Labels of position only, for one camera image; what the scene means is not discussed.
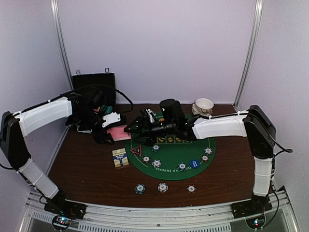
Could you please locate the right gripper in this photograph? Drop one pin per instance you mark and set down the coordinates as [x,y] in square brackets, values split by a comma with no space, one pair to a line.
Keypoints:
[142,121]

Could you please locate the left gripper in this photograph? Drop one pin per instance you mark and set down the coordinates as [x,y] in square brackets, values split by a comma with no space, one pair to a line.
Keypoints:
[99,136]

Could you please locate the red playing card deck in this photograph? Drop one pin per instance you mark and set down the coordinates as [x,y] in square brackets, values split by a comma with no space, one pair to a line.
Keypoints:
[118,133]

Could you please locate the green blue chip stack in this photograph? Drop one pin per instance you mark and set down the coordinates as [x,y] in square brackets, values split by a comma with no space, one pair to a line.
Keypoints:
[140,189]

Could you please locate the blue tan chip stack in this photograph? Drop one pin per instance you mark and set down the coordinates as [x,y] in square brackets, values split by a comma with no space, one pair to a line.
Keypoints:
[162,187]

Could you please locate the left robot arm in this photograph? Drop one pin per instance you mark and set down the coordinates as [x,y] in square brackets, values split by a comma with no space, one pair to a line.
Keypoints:
[18,128]

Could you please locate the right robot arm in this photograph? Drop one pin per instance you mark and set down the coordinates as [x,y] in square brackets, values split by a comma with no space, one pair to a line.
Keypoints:
[252,124]

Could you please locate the black red triangle token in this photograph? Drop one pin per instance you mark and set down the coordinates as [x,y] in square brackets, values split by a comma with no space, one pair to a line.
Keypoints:
[137,150]

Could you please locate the teal chip row in case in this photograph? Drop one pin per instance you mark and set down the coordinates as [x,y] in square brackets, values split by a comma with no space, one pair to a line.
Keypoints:
[105,110]

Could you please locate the gold card deck box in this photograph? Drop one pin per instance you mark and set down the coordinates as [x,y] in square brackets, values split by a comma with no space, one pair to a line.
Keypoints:
[120,158]

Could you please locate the green round poker mat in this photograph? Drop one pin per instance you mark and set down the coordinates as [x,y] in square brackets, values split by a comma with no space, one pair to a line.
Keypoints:
[172,152]

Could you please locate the black poker chip case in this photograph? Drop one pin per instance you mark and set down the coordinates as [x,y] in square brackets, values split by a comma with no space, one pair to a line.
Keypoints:
[94,82]

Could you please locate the white ceramic lower bowl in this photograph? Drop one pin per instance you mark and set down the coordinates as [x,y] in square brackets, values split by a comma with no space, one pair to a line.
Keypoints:
[195,111]

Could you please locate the white ceramic bowl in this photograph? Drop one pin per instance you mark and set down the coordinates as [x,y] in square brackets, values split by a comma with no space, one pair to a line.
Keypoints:
[204,106]
[195,111]

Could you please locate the blue round blind button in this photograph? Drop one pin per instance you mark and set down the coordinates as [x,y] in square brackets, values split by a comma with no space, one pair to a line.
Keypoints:
[194,164]

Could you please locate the white ceramic upper bowl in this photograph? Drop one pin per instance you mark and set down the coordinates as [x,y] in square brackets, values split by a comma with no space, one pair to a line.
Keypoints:
[204,106]

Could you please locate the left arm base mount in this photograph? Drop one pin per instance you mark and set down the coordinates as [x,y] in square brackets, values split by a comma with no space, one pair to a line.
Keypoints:
[66,208]

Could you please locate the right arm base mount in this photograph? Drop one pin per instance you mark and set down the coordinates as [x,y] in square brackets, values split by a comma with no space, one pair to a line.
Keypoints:
[248,208]

